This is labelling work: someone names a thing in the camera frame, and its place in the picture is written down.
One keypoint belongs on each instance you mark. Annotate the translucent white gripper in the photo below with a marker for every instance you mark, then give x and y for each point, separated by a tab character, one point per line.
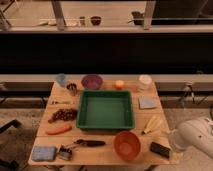
175	141

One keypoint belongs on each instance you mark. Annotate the black eraser block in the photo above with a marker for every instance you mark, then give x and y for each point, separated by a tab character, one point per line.
160	149

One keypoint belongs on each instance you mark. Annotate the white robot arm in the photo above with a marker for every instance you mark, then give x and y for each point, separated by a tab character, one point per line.
196	132

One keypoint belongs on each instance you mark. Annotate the yellow corn cob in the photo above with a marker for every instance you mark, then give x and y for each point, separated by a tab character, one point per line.
153	124

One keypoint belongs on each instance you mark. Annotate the orange plastic bowl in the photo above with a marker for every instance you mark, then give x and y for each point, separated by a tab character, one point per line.
127	145

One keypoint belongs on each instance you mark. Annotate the blue cloth square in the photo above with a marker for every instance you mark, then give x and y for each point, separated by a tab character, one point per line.
146	103

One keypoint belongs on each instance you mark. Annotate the orange fruit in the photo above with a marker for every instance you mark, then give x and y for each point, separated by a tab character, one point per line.
119	84

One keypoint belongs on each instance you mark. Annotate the green plastic tray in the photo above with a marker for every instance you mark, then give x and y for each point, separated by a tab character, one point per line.
105	110

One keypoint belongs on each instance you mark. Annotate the wooden table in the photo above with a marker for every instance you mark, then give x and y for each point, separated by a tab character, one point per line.
105	156

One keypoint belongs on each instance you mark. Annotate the purple bowl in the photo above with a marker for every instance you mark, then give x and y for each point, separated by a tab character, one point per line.
92	81

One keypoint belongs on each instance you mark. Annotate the orange carrot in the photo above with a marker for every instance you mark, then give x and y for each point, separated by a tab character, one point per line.
59	130

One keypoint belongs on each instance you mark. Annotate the small metal binder clip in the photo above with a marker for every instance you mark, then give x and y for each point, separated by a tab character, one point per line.
65	153

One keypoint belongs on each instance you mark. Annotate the bunch of dark grapes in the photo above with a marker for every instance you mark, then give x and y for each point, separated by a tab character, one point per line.
64	115

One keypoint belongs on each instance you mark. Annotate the small metal cup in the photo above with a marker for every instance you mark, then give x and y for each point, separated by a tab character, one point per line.
72	87

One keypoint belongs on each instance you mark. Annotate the thin pen on table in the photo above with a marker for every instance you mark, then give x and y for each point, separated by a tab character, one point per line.
60	102

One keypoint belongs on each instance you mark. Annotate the blue sponge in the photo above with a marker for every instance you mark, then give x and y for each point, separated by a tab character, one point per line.
44	153

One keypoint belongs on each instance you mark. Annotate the light blue cup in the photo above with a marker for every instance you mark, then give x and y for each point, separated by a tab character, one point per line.
61	79

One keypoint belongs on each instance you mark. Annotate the dark background pot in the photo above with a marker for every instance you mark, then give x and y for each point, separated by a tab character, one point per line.
138	17

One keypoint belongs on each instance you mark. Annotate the dark red background bowl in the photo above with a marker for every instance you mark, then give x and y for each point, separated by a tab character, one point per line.
95	20

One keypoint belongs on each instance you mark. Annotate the small background cup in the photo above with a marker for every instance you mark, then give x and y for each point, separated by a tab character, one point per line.
82	20

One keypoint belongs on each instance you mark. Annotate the black handled peeler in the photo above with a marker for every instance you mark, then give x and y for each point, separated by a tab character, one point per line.
90	143

